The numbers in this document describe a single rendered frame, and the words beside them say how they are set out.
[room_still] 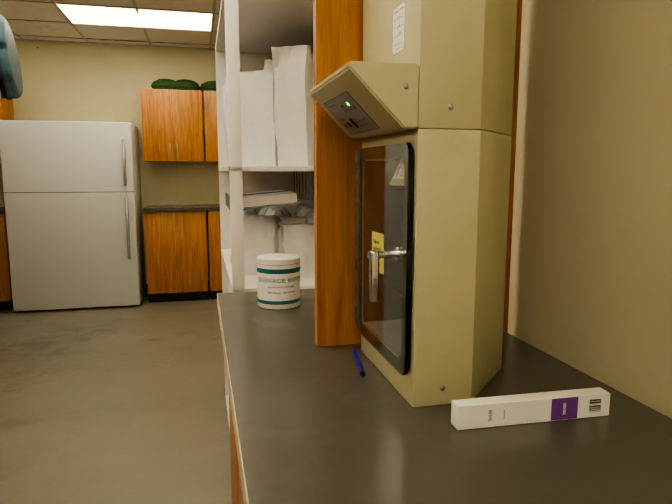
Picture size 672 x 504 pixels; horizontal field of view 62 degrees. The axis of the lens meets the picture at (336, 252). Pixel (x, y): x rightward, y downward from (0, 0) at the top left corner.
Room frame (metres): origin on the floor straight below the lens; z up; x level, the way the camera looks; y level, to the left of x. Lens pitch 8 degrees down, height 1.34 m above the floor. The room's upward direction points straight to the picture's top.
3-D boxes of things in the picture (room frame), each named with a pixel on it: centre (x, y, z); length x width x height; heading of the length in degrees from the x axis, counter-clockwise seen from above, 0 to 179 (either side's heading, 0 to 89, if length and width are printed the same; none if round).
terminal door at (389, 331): (1.07, -0.09, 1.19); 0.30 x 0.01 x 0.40; 13
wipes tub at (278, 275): (1.66, 0.17, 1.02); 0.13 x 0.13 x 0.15
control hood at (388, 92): (1.05, -0.04, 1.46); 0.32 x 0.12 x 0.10; 14
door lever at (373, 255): (0.95, -0.08, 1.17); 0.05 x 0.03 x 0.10; 103
